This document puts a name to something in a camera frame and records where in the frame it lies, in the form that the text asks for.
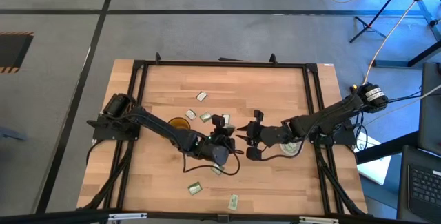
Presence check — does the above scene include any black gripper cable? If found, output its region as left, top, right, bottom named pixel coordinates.
left=181, top=147, right=242, bottom=177
left=254, top=137, right=307, bottom=162

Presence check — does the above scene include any grey floor object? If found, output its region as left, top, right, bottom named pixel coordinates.
left=0, top=125, right=28, bottom=141

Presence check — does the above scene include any white box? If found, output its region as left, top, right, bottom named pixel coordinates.
left=354, top=131, right=393, bottom=186

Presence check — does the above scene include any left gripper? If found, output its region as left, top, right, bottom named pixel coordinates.
left=206, top=114, right=238, bottom=151

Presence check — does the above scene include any black hazard-striped floor hatch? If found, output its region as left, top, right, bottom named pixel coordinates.
left=0, top=31, right=34, bottom=74

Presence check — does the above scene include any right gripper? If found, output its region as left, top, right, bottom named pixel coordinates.
left=236, top=110, right=292, bottom=161

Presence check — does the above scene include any yellow cable with yellow plug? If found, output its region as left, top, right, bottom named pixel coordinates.
left=350, top=0, right=441, bottom=92

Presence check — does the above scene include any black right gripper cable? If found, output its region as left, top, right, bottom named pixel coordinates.
left=254, top=137, right=307, bottom=162

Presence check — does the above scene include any black laptop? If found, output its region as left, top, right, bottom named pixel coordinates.
left=396, top=143, right=441, bottom=224

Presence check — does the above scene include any black standing desk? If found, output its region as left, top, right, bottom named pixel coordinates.
left=348, top=0, right=441, bottom=69

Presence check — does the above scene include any black aluminium table frame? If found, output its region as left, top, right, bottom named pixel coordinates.
left=77, top=52, right=369, bottom=218

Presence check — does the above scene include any black camera gantry bar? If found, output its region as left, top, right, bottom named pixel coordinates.
left=0, top=209, right=441, bottom=224

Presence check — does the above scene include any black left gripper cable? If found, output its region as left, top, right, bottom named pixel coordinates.
left=181, top=147, right=242, bottom=177

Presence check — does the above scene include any clear plastic bowl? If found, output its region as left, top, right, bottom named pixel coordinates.
left=278, top=140, right=304, bottom=158

